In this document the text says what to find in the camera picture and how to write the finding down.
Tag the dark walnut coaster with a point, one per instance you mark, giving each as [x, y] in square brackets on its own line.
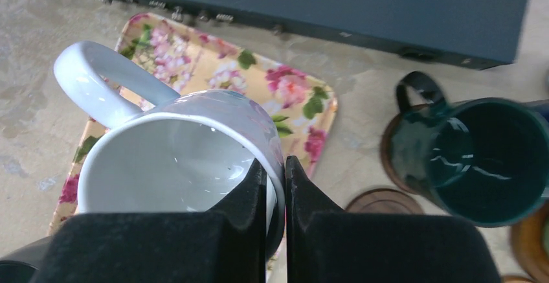
[386, 156]
[384, 201]

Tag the dark green mug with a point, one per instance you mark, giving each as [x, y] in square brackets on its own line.
[21, 265]
[485, 160]

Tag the floral serving tray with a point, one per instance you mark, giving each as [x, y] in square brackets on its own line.
[302, 107]

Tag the dark walnut coaster middle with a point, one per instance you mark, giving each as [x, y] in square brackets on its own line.
[384, 201]

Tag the navy blue mug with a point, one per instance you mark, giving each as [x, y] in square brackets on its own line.
[542, 107]

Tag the glossy brown ringed coaster front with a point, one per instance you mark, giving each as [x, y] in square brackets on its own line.
[516, 279]

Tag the glossy brown ringed coaster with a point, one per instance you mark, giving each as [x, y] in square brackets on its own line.
[516, 279]
[529, 243]

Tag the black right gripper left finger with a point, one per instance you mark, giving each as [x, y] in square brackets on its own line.
[224, 244]

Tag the white mug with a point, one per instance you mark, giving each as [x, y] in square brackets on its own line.
[166, 152]

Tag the dark walnut coaster back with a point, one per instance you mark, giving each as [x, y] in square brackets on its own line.
[386, 156]

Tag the dark green mug back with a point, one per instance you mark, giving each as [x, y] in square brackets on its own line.
[485, 160]

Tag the dark grey network switch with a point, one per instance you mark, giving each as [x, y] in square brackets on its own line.
[475, 34]

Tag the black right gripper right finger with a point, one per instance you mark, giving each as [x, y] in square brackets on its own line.
[327, 244]

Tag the dark green mug front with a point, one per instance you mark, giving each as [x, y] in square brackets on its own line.
[21, 265]

